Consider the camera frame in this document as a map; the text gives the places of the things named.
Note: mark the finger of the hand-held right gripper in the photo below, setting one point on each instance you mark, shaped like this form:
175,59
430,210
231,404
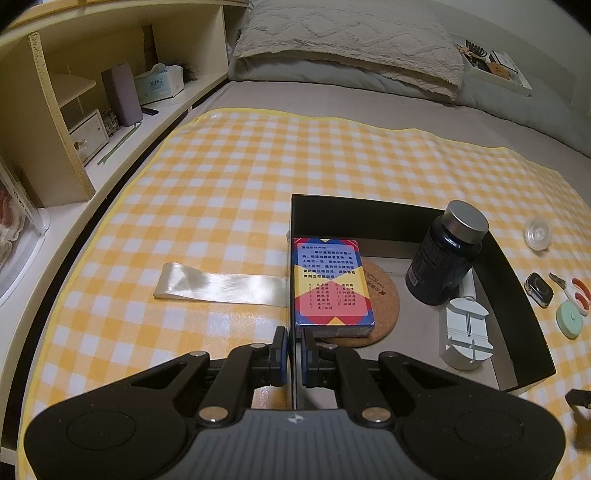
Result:
581,400

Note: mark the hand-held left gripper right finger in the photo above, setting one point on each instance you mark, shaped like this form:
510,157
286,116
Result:
307,355

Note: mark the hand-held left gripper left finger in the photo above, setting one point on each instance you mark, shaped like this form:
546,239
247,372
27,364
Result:
278,355

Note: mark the colourful playing card box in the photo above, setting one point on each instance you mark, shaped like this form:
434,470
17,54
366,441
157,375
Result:
330,286

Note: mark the mint green tape measure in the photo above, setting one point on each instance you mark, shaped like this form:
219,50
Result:
569,321

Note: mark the round cork coaster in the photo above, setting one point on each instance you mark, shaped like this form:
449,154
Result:
384,295

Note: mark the white and red scissors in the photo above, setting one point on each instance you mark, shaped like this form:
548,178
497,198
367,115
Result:
577,293

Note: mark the white watch band tool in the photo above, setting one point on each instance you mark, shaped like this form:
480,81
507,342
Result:
464,334

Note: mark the black cardboard box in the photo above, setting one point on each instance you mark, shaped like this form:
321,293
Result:
369,214

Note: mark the small white tube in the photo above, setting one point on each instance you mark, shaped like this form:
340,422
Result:
468,287

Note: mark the dark blue pill bottle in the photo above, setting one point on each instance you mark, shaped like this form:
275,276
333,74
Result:
438,263

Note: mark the white satin ribbon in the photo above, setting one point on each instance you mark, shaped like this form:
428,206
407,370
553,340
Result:
221,285

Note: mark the yellow checkered mat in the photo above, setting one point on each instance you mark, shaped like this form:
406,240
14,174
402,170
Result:
207,207

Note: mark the small black object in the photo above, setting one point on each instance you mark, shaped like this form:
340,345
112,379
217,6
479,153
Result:
148,110

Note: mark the small white drawer box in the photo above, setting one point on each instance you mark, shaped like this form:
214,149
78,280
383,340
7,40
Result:
87,136

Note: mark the tissue box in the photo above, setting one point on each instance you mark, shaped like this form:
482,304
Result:
157,85

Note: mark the dark fluffy object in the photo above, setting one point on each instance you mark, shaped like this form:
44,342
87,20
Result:
189,73

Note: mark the boxed doll with lace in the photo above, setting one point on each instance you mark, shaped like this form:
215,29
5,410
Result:
14,217

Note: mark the purple book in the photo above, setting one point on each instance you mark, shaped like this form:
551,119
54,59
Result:
122,94

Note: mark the grey textured pillow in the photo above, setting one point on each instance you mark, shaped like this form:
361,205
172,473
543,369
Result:
346,41

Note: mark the white tray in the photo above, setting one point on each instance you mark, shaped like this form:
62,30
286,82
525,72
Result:
519,83

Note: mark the small cork piece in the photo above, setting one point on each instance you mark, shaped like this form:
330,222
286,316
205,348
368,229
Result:
497,70

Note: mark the black hair claw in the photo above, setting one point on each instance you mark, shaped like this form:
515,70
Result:
474,47

